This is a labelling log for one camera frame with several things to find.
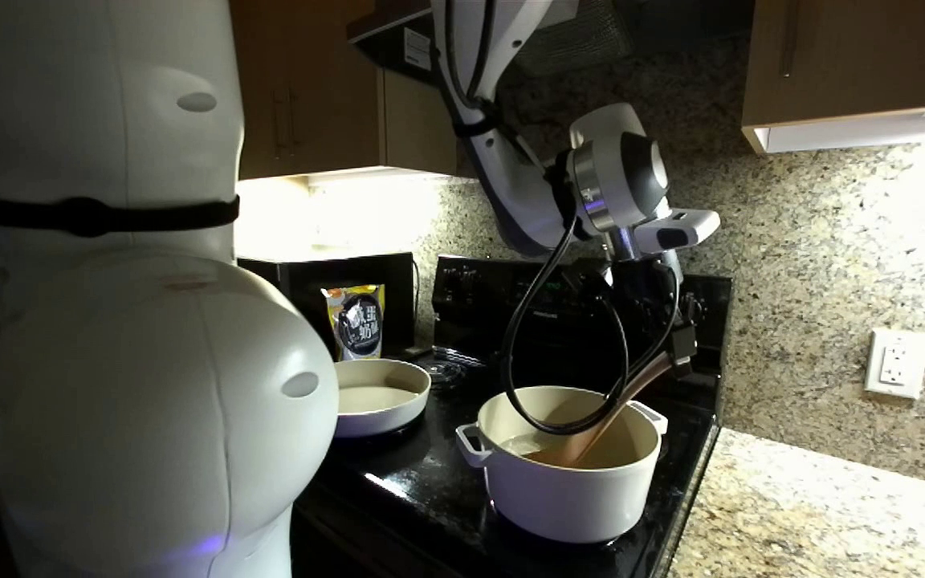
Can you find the wooden upper cabinet over sink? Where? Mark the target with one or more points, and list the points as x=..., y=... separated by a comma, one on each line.
x=859, y=67

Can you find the white oval baking dish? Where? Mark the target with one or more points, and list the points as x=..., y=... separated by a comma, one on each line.
x=377, y=404

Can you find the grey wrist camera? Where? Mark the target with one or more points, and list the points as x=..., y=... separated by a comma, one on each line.
x=681, y=230

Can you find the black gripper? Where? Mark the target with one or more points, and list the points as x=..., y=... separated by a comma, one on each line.
x=651, y=284

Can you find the yellow black snack bag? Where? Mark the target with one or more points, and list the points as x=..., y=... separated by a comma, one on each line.
x=356, y=318

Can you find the white wall outlet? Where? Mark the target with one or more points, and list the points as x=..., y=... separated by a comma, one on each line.
x=899, y=366

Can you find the range hood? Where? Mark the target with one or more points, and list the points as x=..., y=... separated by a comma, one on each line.
x=400, y=34

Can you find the black countertop appliance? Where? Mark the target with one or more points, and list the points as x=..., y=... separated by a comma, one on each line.
x=292, y=292

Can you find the wooden spoon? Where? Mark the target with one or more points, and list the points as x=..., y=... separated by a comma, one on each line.
x=612, y=414

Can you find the black electric stove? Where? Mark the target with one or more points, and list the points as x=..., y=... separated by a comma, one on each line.
x=433, y=494

